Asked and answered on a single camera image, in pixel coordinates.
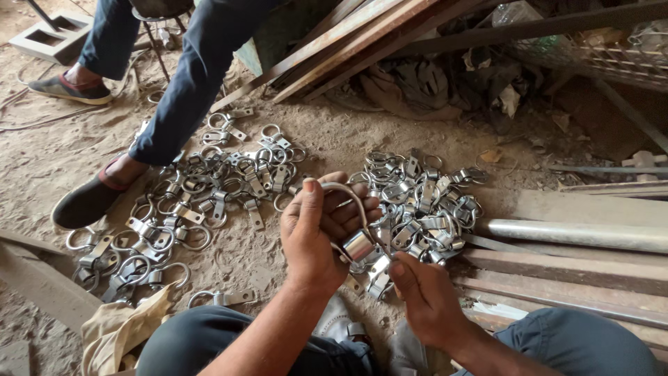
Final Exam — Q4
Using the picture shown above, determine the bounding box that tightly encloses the person's left hand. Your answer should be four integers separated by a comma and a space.
280, 171, 384, 294

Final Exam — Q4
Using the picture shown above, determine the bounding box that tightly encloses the person's right hand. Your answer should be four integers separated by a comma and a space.
389, 251, 474, 350

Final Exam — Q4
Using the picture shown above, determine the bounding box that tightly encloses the silver ring clamp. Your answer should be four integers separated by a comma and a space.
318, 182, 377, 265
364, 254, 400, 302
187, 289, 256, 310

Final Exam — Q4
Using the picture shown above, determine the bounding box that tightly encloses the white paper sheet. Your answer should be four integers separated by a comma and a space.
471, 301, 529, 321

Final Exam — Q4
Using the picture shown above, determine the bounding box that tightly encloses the person's left leg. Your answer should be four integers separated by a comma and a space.
135, 305, 377, 376

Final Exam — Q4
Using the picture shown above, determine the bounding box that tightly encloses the person's right leg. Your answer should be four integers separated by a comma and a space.
453, 307, 659, 376

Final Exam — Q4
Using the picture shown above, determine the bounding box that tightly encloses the stack of wooden planks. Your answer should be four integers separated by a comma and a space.
453, 180, 668, 363

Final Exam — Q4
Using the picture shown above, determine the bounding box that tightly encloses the shiny steel pipe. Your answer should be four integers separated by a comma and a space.
477, 218, 668, 256

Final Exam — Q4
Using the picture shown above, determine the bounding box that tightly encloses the heap of rusty metal bars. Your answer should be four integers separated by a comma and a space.
209, 0, 494, 114

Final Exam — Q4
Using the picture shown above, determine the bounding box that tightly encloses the heap of dirty rags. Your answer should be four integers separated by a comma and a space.
339, 49, 525, 123

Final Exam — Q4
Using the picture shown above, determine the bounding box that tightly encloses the beige cloth bag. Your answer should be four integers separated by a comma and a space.
80, 282, 175, 376

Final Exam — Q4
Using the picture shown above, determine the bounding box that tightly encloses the thin steel rod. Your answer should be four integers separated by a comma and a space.
548, 164, 668, 176

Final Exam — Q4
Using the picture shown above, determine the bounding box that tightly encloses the grey wooden plank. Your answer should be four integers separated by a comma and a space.
0, 229, 103, 335

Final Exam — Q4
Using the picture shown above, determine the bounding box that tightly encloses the metal stool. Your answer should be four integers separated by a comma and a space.
129, 0, 195, 83

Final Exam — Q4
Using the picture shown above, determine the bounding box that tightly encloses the dark steel angle bar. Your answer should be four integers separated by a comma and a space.
390, 0, 668, 59

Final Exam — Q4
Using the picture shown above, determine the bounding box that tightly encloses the clear plastic bottle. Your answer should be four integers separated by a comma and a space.
491, 0, 539, 29

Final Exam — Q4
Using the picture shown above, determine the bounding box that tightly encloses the grey concrete block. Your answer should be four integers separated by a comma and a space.
9, 10, 95, 66

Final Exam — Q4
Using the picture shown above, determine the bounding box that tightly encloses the pile of silver ring clamps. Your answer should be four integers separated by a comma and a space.
345, 148, 490, 272
65, 107, 310, 309

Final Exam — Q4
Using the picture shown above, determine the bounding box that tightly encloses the grey floor cable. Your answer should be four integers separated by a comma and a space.
0, 49, 152, 132

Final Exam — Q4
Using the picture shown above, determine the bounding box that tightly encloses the wire mesh crate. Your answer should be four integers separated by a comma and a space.
509, 21, 668, 95

